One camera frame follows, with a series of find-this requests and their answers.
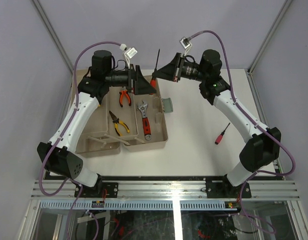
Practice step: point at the translucent brown toolbox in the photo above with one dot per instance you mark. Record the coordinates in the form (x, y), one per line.
(109, 145)

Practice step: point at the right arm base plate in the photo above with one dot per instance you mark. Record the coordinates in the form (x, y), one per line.
(216, 188)

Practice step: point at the red handled adjustable wrench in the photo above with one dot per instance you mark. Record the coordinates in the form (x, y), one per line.
(146, 126)

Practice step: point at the left frame post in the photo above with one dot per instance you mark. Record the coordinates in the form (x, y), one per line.
(52, 33)

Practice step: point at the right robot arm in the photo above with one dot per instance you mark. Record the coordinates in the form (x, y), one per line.
(261, 142)

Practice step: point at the beige middle toolbox tray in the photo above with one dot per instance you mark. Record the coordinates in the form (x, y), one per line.
(127, 114)

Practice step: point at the aluminium mounting rail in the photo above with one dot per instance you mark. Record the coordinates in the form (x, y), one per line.
(263, 190)

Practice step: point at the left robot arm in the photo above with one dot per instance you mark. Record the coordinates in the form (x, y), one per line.
(58, 154)

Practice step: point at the right frame post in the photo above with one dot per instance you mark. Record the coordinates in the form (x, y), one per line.
(270, 34)

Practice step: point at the yellow handled pliers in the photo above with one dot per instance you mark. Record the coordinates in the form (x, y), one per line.
(116, 121)

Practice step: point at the orange handled long-nose pliers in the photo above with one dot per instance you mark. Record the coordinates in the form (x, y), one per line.
(124, 95)

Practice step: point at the beige toolbox tray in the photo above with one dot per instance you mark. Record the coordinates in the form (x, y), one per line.
(127, 114)
(97, 125)

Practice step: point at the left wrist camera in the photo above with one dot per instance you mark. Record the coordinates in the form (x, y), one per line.
(128, 53)

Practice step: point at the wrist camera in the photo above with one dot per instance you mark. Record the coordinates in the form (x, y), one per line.
(128, 53)
(186, 44)

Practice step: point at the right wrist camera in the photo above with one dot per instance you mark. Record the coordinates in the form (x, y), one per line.
(186, 44)

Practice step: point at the frame post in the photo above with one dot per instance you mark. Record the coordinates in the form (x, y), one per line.
(52, 33)
(270, 34)

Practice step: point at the red handled screwdriver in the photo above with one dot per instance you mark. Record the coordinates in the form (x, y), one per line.
(153, 79)

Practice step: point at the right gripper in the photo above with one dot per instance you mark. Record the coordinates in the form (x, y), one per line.
(174, 71)

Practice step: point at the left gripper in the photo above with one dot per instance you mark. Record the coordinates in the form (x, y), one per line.
(136, 82)

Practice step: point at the slotted cable duct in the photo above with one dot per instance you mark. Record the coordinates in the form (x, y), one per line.
(140, 205)

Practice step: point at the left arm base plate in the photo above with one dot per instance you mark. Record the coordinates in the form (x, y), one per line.
(107, 190)

